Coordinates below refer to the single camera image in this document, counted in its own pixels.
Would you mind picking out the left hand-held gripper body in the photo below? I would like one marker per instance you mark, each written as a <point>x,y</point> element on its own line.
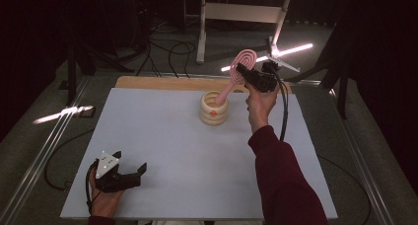
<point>111,182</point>

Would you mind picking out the light blue table mat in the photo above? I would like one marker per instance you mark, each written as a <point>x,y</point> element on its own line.
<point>184,165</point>

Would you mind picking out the person's right hand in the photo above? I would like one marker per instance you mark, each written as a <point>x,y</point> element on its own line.
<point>261,110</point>

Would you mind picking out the black metal stand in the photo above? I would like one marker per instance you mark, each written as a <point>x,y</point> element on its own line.
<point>71,77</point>
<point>341,87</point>

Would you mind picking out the cream ribbed cup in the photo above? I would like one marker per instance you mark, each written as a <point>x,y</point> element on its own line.
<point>213,119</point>

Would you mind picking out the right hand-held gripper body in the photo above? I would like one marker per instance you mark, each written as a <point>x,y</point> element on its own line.
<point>264,82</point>

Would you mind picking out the pink hairbrush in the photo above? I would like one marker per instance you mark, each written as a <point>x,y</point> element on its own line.
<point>226,92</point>

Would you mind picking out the person's left hand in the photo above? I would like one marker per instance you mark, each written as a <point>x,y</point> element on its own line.
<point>103,203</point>

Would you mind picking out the white desk frame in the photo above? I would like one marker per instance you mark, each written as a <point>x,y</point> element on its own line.
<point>241,13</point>

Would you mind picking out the aluminium floor rail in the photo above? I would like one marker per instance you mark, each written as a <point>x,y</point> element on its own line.
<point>42,152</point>
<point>361,165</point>

